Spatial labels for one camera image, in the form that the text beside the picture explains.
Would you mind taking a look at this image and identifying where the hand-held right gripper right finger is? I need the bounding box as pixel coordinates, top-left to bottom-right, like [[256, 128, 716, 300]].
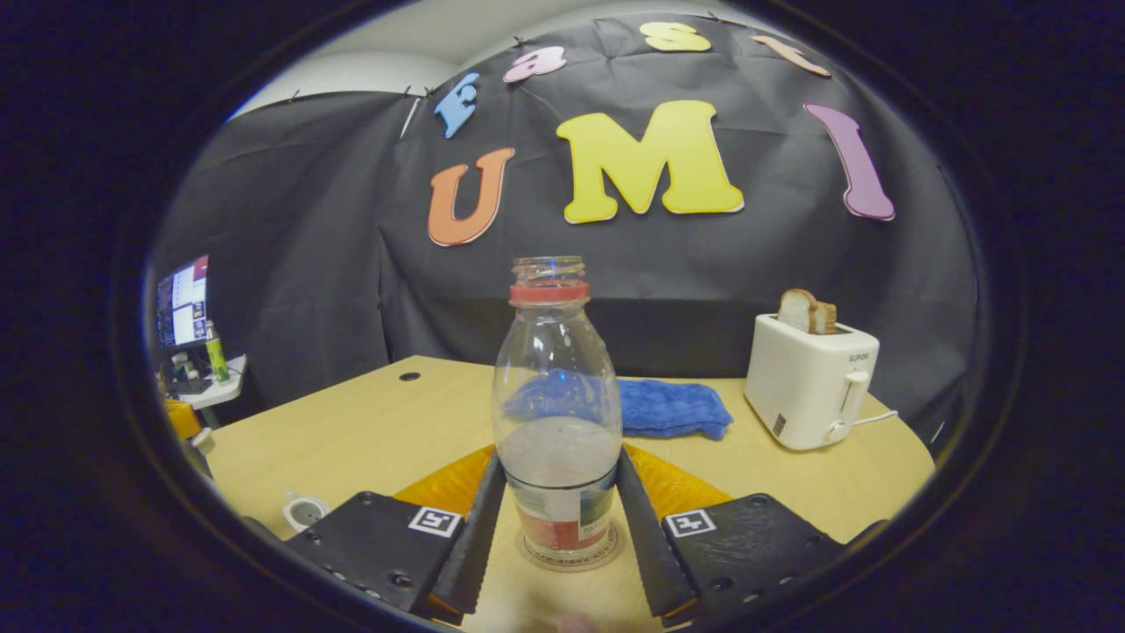
[[615, 444, 846, 627]]

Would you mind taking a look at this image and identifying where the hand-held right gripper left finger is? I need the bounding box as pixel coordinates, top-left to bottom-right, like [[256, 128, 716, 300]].
[[283, 444, 509, 627]]

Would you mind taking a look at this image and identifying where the white ceramic teacup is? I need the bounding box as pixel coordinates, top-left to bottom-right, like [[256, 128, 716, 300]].
[[281, 491, 331, 534]]

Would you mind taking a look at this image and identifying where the clear plastic water bottle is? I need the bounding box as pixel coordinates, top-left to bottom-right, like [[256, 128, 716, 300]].
[[492, 256, 623, 564]]

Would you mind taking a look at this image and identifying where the green drink bottle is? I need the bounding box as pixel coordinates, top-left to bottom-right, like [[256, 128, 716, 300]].
[[205, 321, 231, 385]]

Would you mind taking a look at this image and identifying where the white side table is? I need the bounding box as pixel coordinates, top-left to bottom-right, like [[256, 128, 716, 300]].
[[174, 354, 249, 411]]

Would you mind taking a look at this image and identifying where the computer monitor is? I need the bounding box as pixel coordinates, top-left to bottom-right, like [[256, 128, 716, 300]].
[[156, 255, 210, 349]]

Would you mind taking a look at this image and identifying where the blue towel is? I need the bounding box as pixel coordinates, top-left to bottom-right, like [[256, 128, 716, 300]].
[[505, 369, 734, 440]]

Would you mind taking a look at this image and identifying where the white toaster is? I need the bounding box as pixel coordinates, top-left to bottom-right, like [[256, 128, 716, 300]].
[[744, 314, 881, 452]]

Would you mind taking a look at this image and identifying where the black backdrop cloth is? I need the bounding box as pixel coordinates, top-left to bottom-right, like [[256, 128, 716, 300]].
[[154, 9, 981, 440]]

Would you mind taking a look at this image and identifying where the toast slice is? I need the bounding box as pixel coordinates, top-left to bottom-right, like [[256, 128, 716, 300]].
[[777, 288, 838, 336]]

